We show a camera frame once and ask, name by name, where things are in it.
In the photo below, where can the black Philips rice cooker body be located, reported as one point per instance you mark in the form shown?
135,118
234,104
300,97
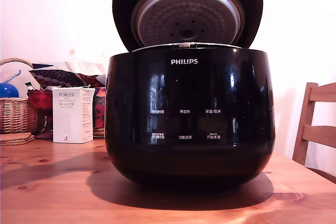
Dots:
189,90

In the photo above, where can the wooden chair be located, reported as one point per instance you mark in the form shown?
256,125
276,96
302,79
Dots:
304,119

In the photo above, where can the wicker basket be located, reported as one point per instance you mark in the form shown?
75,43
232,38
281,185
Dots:
15,116

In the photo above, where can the cork coaster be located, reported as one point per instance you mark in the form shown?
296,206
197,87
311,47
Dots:
15,135
15,142

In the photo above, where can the white plastic bag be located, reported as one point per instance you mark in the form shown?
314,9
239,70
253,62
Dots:
78,68

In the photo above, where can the black rice cooker lid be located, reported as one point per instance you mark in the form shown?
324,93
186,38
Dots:
123,11

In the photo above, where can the red glass bowl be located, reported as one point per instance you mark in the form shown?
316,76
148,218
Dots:
39,100

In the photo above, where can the woven wicker trivet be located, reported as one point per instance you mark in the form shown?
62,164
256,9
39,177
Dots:
98,132

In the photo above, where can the dark floral fabric bag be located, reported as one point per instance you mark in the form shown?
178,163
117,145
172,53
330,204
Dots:
99,108

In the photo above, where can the dark dotted patterned cloth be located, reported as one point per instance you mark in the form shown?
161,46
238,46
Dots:
60,77

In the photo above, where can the blue glass ornament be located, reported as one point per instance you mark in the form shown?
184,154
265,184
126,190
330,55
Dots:
8,90

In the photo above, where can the white Porlex box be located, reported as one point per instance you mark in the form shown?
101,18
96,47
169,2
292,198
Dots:
68,119

